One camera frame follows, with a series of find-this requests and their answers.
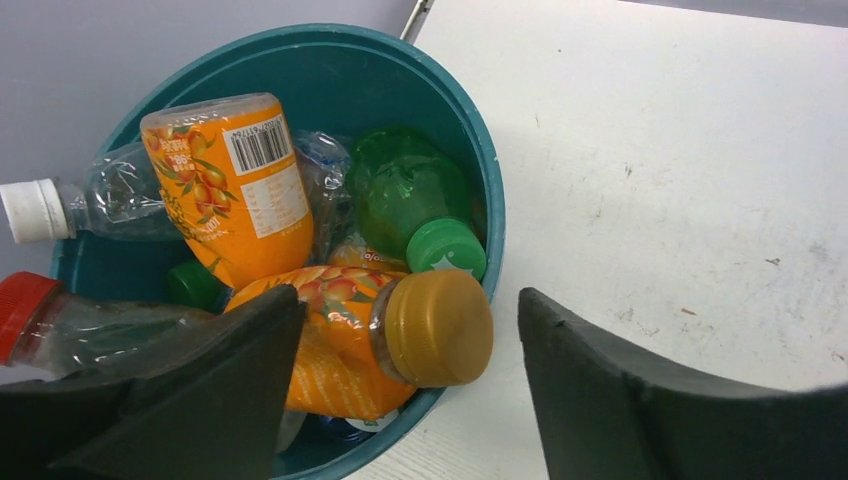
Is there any large orange label bottle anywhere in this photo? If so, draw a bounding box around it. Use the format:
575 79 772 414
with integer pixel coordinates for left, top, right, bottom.
328 235 409 273

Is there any small orange juice bottle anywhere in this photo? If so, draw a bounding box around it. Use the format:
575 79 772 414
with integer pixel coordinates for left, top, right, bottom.
224 266 494 421

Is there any clear bottle blue cap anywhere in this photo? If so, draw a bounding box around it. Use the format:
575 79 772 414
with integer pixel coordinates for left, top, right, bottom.
1 142 183 244

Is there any orange bottle with barcode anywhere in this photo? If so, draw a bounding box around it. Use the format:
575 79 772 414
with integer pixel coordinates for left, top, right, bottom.
140 92 314 289

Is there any blue label water bottle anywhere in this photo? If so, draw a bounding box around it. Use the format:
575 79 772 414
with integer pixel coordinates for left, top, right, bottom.
317 410 400 444

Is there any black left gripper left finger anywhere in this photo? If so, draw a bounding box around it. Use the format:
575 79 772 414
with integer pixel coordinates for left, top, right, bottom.
1 285 306 479

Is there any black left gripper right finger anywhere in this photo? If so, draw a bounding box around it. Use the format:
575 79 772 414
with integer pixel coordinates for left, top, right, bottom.
517 288 847 479

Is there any teal plastic bin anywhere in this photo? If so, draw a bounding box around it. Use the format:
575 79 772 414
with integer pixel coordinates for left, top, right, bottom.
50 23 506 479

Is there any crushed clear water bottle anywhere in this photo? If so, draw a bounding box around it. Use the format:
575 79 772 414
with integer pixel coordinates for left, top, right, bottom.
292 130 353 265

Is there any red cap small bottle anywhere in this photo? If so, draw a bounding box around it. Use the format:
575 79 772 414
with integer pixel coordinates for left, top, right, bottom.
1 271 215 378

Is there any green plastic bottle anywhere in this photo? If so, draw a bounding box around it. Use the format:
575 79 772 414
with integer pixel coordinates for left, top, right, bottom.
345 127 487 281

